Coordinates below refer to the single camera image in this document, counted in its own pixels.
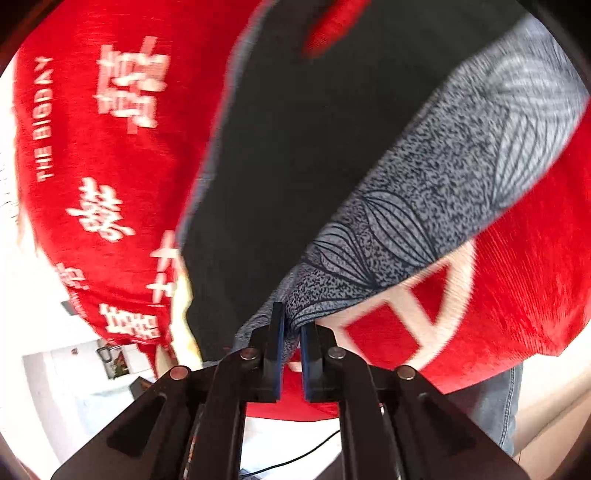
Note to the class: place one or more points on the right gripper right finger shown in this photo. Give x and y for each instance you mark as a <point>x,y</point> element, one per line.
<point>319,381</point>

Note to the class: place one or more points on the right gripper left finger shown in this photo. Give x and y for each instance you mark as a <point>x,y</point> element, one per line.
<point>269,340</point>

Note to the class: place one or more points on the black pants grey patterned waistband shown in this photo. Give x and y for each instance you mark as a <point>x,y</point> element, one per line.
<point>340,168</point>

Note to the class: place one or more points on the blue denim jeans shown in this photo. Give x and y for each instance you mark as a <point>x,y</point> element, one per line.
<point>492,405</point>

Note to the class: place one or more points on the red blanket white characters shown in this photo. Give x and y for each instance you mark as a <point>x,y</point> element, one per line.
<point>117,104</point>

